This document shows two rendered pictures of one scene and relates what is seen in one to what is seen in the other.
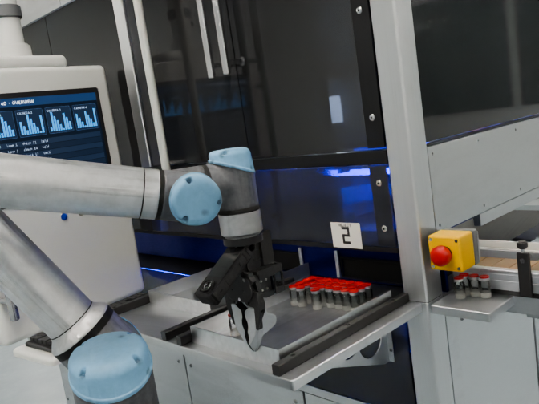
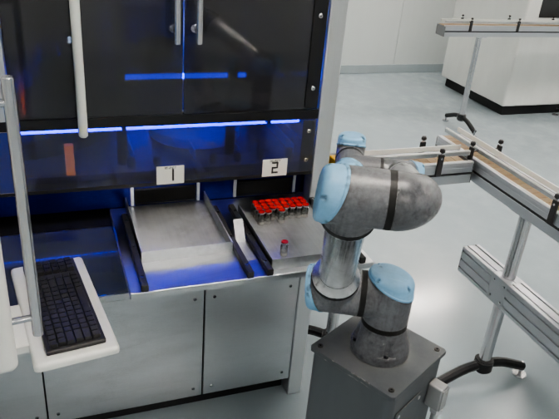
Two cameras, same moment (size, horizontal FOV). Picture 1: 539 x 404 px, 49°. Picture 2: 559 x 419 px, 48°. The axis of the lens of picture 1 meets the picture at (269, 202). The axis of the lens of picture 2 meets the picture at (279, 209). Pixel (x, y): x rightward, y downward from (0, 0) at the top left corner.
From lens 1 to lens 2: 1.77 m
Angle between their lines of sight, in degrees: 68
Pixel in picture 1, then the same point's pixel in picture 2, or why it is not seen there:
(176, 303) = (185, 253)
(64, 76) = not seen: outside the picture
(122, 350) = (398, 271)
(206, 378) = not seen: hidden behind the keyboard
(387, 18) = (340, 27)
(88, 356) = (397, 281)
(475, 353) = not seen: hidden behind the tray
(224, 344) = (308, 260)
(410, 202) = (328, 141)
